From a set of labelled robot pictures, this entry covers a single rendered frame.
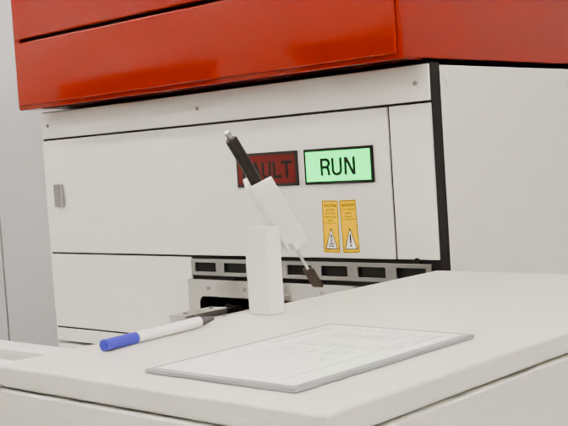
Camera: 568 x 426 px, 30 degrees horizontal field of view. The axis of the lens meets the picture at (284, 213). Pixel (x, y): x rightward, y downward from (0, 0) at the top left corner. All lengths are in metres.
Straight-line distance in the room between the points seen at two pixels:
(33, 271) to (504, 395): 3.94
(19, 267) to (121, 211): 2.99
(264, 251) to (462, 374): 0.33
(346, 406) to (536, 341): 0.23
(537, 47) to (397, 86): 0.29
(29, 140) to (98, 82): 2.90
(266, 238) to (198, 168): 0.59
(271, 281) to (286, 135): 0.47
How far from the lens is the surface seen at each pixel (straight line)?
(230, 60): 1.47
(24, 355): 0.97
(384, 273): 1.38
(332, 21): 1.35
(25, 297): 4.70
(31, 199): 4.59
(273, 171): 1.48
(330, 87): 1.41
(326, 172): 1.41
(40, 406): 0.85
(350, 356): 0.78
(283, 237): 1.04
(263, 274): 1.02
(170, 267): 1.66
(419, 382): 0.70
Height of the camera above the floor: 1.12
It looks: 3 degrees down
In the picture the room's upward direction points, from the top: 4 degrees counter-clockwise
